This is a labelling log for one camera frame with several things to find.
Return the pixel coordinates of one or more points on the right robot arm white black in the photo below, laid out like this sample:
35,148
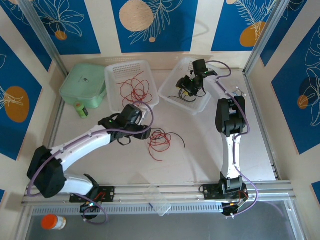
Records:
230,155

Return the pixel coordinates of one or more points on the green plastic lidded container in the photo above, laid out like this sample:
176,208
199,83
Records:
82,82

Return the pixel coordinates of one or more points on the blue stethoscope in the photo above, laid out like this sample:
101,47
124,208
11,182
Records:
237,90

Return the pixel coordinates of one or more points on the clear plastic box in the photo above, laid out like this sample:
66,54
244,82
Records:
157,200

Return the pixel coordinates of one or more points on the orange lid bottle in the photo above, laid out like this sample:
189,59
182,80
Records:
50,222

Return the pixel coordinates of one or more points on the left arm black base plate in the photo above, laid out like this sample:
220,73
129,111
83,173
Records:
110,193

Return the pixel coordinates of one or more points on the small green bottle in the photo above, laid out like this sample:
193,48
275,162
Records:
81,110

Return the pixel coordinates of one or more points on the aluminium mounting rail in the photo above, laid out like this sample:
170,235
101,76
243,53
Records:
130,193

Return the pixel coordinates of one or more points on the aluminium frame post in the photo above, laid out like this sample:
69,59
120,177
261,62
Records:
42,32
269,32

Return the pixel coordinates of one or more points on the aluminium table side rail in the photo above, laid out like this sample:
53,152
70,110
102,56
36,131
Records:
56,125
257,107

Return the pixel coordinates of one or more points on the white perforated plastic basket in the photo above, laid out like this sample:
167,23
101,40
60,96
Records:
112,82
172,85

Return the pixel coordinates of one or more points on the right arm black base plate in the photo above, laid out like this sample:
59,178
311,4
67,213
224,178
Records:
208,191

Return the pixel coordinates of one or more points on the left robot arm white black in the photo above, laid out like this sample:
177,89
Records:
82,142

